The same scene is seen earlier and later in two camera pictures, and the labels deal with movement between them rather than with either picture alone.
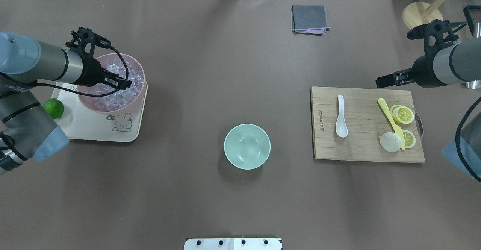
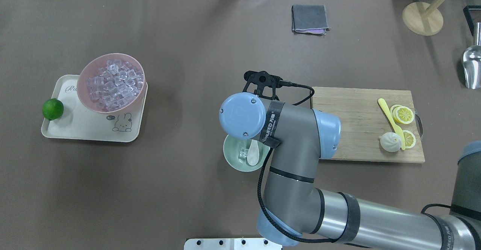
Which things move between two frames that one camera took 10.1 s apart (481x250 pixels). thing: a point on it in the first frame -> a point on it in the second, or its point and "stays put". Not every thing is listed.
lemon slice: x=401 y=114 stays put
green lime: x=54 y=107 stays put
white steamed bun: x=391 y=141 stays put
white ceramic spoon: x=341 y=127 -> x=253 y=153
